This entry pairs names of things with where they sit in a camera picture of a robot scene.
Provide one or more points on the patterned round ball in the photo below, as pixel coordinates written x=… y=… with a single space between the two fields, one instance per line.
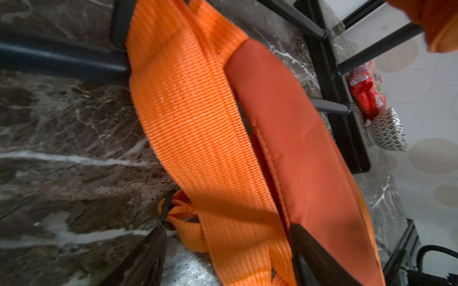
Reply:
x=387 y=132

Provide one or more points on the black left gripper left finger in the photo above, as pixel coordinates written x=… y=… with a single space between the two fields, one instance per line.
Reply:
x=144 y=265

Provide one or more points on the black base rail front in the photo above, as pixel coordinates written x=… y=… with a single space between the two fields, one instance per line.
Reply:
x=402 y=260

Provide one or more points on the dark grey clothes rack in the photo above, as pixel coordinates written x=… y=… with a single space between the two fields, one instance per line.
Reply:
x=28 y=51

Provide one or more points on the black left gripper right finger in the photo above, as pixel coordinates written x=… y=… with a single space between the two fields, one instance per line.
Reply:
x=312 y=264

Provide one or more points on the red snack packet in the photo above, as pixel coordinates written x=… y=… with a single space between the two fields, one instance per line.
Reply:
x=365 y=86

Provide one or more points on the dark orange sling bag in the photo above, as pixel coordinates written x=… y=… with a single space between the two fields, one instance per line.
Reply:
x=439 y=19
x=235 y=130

